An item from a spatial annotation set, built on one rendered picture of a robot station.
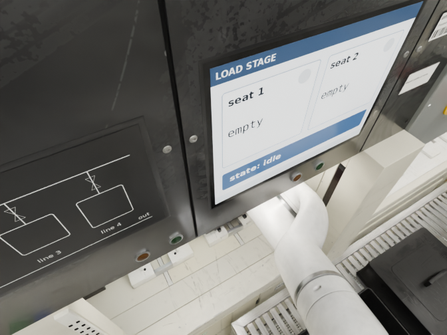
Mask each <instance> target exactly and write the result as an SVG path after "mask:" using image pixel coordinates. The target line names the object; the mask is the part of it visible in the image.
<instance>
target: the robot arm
mask: <svg viewBox="0 0 447 335"><path fill-rule="evenodd" d="M246 213H247V214H248V215H249V216H250V218H251V219H252V221H253V222H254V223H255V224H256V226H257V227H258V229H259V230H260V231H261V232H262V234H263V235H264V237H265V238H266V239H267V240H268V242H269V244H270V245H271V246H272V247H273V249H274V250H275V252H274V259H275V264H276V267H277V269H278V271H279V273H280V275H281V278H282V279H283V282H284V283H285V286H286V287H287V290H288V291H289V294H290V296H291V298H292V300H293V302H294V304H295V306H296V308H297V311H298V312H299V314H300V316H301V319H302V321H303V323H304V325H305V327H306V329H307V331H308V333H309V335H389V334H388V332H387V331H386V330H385V328H384V327H383V325H382V324H381V323H380V322H379V320H378V319H377V318H376V316H375V315H374V314H373V313H372V312H371V310H370V309H369V307H368V306H367V305H366V304H365V303H364V302H363V300H362V299H361V298H360V296H359V295H358V294H357V293H356V292H355V290H354V289H353V288H352V286H351V285H350V284H349V283H348V282H347V280H346V279H345V278H344V276H343V275H342V274H341V273H340V272H339V271H338V270H337V268H336V267H335V266H334V264H333V263H332V262H331V261H330V260H329V259H328V257H327V256H326V255H325V254H324V252H322V250H321V249H322V247H323V244H324V242H325V239H326V236H327V232H328V228H329V217H328V213H327V209H326V207H325V204H324V203H323V201H322V199H321V198H320V197H319V196H318V195H317V194H316V193H315V192H314V191H313V190H312V189H311V188H310V187H309V186H308V185H307V184H306V183H305V182H303V183H301V184H299V185H297V186H295V187H293V188H291V189H289V190H288V191H286V192H284V193H282V194H280V195H278V196H276V197H274V198H273V199H270V200H269V201H266V202H265V203H262V204H261V205H259V206H257V207H255V208H253V209H251V210H249V211H247V212H246Z"/></svg>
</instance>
